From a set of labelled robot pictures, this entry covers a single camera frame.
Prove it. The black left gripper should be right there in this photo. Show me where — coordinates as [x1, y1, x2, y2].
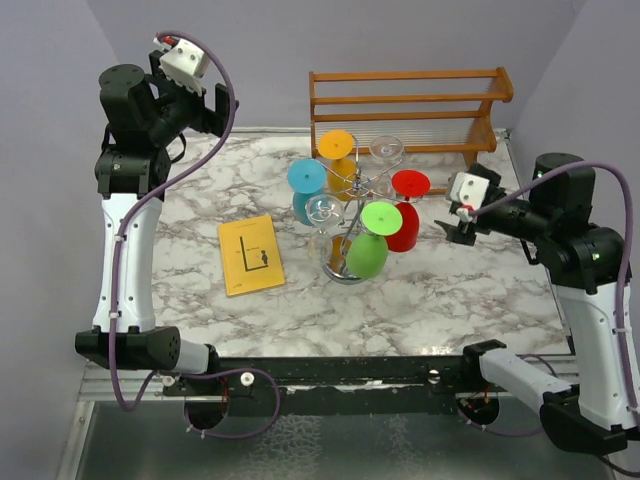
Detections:
[147, 50, 237, 145]

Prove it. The red plastic wine glass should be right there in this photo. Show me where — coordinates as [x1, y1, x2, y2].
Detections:
[386, 169, 431, 253]

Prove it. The green plastic wine glass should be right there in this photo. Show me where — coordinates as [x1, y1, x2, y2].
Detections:
[346, 201, 403, 279]

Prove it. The clear wine glass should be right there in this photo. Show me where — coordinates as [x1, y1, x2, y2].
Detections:
[367, 135, 405, 199]

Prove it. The clear champagne flute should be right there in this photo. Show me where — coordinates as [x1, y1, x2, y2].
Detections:
[305, 193, 344, 264]

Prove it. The blue plastic wine glass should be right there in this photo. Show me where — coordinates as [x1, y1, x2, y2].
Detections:
[287, 158, 326, 226]

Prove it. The yellow plastic wine glass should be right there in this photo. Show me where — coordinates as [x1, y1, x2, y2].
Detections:
[318, 130, 356, 201]

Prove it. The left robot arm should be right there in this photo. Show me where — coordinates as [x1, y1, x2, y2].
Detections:
[75, 43, 232, 395]

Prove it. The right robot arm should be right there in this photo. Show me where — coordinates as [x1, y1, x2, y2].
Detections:
[444, 153, 639, 458]

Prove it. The chrome wine glass rack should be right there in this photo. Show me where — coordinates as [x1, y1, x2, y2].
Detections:
[323, 154, 394, 285]

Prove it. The wooden slatted rack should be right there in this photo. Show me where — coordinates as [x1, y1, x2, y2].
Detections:
[309, 67, 514, 167]

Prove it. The yellow book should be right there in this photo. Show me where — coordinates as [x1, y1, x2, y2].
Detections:
[218, 215, 285, 297]

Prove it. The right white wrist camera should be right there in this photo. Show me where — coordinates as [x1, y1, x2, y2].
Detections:
[445, 172, 489, 223]

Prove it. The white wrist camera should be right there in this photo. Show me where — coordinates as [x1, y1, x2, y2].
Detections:
[445, 172, 489, 223]
[154, 35, 210, 96]

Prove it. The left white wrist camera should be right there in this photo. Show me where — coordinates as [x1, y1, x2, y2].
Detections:
[154, 35, 210, 96]

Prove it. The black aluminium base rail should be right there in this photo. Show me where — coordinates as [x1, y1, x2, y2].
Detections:
[143, 356, 482, 417]

